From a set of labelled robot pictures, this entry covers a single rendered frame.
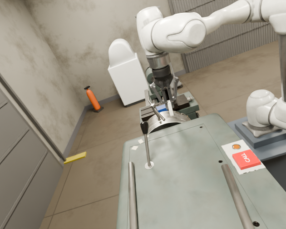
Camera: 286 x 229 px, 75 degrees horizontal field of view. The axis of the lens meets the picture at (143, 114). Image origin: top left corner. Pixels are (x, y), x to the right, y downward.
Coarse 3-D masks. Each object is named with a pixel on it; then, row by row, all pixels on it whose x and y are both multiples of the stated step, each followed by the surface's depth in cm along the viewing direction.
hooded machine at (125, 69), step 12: (120, 48) 368; (120, 60) 379; (132, 60) 377; (120, 72) 387; (132, 72) 388; (120, 84) 399; (132, 84) 401; (144, 84) 403; (120, 96) 413; (132, 96) 414; (144, 96) 416
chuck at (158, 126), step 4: (168, 120) 96; (172, 120) 96; (176, 120) 96; (180, 120) 97; (184, 120) 99; (156, 124) 98; (160, 124) 96; (164, 124) 96; (168, 124) 96; (172, 124) 96; (176, 124) 96; (152, 128) 98; (156, 128) 96; (160, 128) 97; (164, 128) 97; (148, 132) 98; (152, 132) 98
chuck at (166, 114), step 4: (160, 112) 106; (164, 112) 104; (168, 112) 104; (152, 116) 107; (156, 116) 104; (164, 116) 101; (168, 116) 100; (172, 116) 100; (176, 116) 100; (180, 116) 101; (184, 116) 104; (148, 120) 107; (152, 120) 103; (156, 120) 101; (160, 120) 99; (188, 120) 102; (148, 124) 104; (152, 124) 100; (148, 128) 101
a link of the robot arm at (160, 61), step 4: (164, 52) 70; (148, 56) 72; (152, 56) 70; (156, 56) 70; (160, 56) 70; (164, 56) 71; (168, 56) 72; (148, 60) 73; (152, 60) 71; (156, 60) 71; (160, 60) 71; (164, 60) 71; (168, 60) 72; (152, 64) 72; (156, 64) 72; (160, 64) 71; (164, 64) 72; (152, 68) 74; (156, 68) 73; (160, 68) 73
